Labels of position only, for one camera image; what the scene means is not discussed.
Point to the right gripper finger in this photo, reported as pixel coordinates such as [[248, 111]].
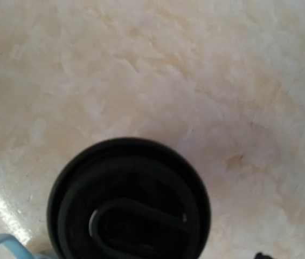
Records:
[[261, 255]]

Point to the black plastic cup lid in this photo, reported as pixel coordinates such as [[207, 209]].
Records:
[[128, 198]]

